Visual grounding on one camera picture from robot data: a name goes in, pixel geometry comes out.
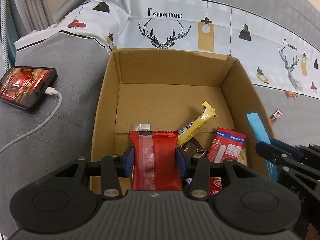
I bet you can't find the black smartphone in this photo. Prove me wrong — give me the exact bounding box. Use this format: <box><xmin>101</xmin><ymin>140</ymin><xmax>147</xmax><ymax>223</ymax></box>
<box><xmin>1</xmin><ymin>66</ymin><xmax>57</xmax><ymax>111</ymax></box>

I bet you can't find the red snack pouch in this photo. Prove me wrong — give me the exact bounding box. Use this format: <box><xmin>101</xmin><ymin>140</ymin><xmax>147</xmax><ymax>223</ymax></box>
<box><xmin>130</xmin><ymin>131</ymin><xmax>182</xmax><ymax>191</ymax></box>

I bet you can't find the yellow wafer bar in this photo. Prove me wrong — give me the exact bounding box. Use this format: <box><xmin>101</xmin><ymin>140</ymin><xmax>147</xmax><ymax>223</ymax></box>
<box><xmin>177</xmin><ymin>101</ymin><xmax>217</xmax><ymax>147</ymax></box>

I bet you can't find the red white cracker pack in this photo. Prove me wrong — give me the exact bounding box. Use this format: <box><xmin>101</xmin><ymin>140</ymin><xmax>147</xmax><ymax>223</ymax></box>
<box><xmin>207</xmin><ymin>127</ymin><xmax>247</xmax><ymax>163</ymax></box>

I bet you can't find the printed white sofa cloth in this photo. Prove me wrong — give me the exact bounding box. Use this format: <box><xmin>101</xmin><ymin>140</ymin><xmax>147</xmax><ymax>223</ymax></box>
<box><xmin>15</xmin><ymin>0</ymin><xmax>319</xmax><ymax>98</ymax></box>

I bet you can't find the green white rice cracker pack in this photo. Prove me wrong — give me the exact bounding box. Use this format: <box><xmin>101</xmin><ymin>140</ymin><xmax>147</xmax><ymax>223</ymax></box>
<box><xmin>130</xmin><ymin>124</ymin><xmax>151</xmax><ymax>132</ymax></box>

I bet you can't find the grey curtain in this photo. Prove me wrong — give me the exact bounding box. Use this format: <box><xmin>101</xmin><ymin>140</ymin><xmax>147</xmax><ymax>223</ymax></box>
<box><xmin>0</xmin><ymin>0</ymin><xmax>54</xmax><ymax>66</ymax></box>

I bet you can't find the dark brown snack bar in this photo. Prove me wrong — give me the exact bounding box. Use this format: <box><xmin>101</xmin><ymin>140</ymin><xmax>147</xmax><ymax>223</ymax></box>
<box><xmin>182</xmin><ymin>137</ymin><xmax>208</xmax><ymax>157</ymax></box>

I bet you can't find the light blue snack bar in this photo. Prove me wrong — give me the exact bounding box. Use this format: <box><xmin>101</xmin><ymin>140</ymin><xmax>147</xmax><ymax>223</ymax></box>
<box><xmin>247</xmin><ymin>113</ymin><xmax>278</xmax><ymax>181</ymax></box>

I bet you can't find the small red black snack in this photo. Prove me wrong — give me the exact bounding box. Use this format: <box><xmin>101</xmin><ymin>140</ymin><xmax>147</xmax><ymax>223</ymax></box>
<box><xmin>269</xmin><ymin>108</ymin><xmax>283</xmax><ymax>125</ymax></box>

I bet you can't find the brown cardboard box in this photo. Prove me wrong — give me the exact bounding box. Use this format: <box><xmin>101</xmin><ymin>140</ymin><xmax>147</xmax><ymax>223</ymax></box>
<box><xmin>91</xmin><ymin>49</ymin><xmax>274</xmax><ymax>175</ymax></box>

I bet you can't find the white charging cable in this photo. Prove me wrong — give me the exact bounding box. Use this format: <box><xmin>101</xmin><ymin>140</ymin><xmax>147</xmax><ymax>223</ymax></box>
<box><xmin>0</xmin><ymin>87</ymin><xmax>63</xmax><ymax>155</ymax></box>

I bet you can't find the purple candy bar wrapper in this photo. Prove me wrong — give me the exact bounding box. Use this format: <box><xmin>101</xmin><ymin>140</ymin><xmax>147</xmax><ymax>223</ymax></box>
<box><xmin>185</xmin><ymin>178</ymin><xmax>193</xmax><ymax>186</ymax></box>

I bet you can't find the small orange snack bar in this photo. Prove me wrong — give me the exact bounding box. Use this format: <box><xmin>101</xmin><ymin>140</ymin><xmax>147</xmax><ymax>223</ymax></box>
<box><xmin>285</xmin><ymin>91</ymin><xmax>297</xmax><ymax>98</ymax></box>

